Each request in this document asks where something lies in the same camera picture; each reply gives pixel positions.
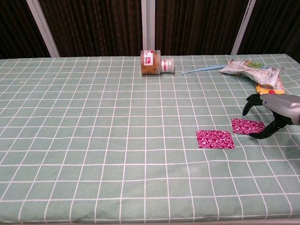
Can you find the green checked tablecloth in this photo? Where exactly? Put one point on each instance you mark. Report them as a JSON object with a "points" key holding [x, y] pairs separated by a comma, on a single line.
{"points": [[93, 140]]}

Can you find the dark brown curtain panel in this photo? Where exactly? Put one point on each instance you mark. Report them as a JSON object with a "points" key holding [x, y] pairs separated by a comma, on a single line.
{"points": [[199, 23], [16, 23], [93, 23], [276, 23]]}

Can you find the crumpled white green snack bag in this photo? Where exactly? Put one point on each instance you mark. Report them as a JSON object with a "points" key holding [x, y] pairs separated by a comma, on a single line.
{"points": [[253, 70]]}

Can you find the yellow snack packet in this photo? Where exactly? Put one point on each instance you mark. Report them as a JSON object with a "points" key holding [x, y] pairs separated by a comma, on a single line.
{"points": [[269, 90]]}

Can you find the small white jar pink label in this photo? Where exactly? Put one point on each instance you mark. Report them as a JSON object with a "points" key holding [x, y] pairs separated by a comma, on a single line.
{"points": [[167, 65]]}

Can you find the light blue spoon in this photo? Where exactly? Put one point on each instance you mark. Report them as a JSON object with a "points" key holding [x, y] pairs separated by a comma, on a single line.
{"points": [[204, 69]]}

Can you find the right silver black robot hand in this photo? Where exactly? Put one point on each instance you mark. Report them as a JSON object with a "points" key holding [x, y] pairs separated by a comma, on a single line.
{"points": [[283, 107]]}

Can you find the white partition post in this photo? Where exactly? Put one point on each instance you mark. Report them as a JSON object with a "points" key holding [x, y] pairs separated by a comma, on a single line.
{"points": [[147, 23], [241, 28], [43, 28]]}

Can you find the clear jar of rubber bands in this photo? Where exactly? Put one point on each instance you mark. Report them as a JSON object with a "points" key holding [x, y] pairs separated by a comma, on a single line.
{"points": [[150, 68]]}

